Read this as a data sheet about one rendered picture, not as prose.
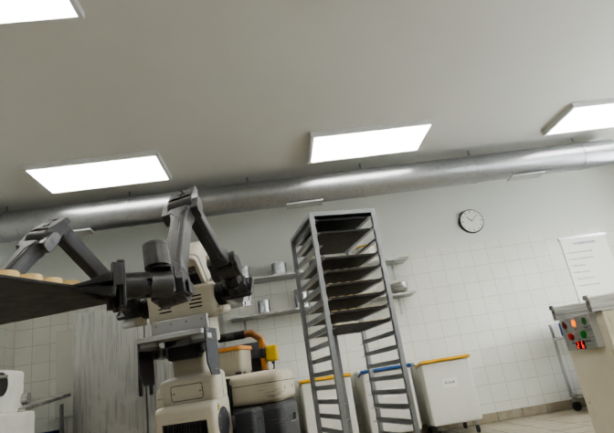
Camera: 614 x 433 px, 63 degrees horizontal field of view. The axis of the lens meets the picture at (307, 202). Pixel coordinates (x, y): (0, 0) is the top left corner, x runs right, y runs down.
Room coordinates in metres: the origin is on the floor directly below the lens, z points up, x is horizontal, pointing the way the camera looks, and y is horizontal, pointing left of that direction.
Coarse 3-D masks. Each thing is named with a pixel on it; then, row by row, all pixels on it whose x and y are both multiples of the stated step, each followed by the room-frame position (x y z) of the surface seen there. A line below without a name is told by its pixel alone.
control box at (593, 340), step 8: (592, 312) 2.17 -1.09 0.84; (560, 320) 2.39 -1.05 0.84; (568, 320) 2.32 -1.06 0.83; (576, 320) 2.26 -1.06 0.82; (592, 320) 2.17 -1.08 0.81; (568, 328) 2.34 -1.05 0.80; (576, 328) 2.28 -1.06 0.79; (584, 328) 2.22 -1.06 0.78; (592, 328) 2.17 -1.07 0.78; (576, 336) 2.30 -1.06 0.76; (592, 336) 2.18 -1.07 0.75; (600, 336) 2.17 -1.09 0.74; (568, 344) 2.38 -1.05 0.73; (576, 344) 2.32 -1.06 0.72; (584, 344) 2.26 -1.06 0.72; (592, 344) 2.20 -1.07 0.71; (600, 344) 2.17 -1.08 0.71
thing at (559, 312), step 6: (552, 306) 2.42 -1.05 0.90; (558, 306) 2.42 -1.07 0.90; (564, 306) 2.42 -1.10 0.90; (570, 306) 2.42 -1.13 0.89; (576, 306) 2.43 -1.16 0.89; (582, 306) 2.43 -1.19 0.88; (552, 312) 2.44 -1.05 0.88; (558, 312) 2.42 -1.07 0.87; (564, 312) 2.42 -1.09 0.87; (570, 312) 2.42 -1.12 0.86; (576, 312) 2.43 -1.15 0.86; (582, 312) 2.43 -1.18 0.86; (588, 312) 2.43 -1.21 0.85; (558, 318) 2.42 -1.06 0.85; (564, 318) 2.42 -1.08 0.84
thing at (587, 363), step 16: (608, 320) 2.12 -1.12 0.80; (608, 336) 2.14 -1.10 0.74; (576, 352) 2.40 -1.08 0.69; (592, 352) 2.27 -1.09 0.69; (608, 352) 2.17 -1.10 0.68; (576, 368) 2.45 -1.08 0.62; (592, 368) 2.31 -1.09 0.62; (608, 368) 2.20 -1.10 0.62; (592, 384) 2.35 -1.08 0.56; (608, 384) 2.24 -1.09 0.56; (592, 400) 2.39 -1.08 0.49; (608, 400) 2.28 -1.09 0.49; (592, 416) 2.43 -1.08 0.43; (608, 416) 2.31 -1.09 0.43; (608, 432) 2.35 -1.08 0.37
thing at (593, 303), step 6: (606, 294) 2.13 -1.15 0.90; (612, 294) 2.14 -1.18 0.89; (588, 300) 2.13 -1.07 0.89; (594, 300) 2.13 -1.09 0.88; (600, 300) 2.13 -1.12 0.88; (606, 300) 2.13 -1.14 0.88; (612, 300) 2.14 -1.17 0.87; (588, 306) 2.14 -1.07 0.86; (594, 306) 2.13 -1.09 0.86; (600, 306) 2.13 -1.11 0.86; (606, 306) 2.13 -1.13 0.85; (612, 306) 2.14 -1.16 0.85
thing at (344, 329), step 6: (342, 324) 3.31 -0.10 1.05; (348, 324) 3.32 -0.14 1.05; (354, 324) 3.33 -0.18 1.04; (360, 324) 3.35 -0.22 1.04; (366, 324) 3.43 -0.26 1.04; (372, 324) 3.49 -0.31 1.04; (336, 330) 3.48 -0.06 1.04; (342, 330) 3.55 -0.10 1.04; (348, 330) 3.63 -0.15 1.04; (354, 330) 3.70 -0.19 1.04; (360, 330) 3.79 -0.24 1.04; (318, 336) 3.77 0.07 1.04; (324, 336) 3.86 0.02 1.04
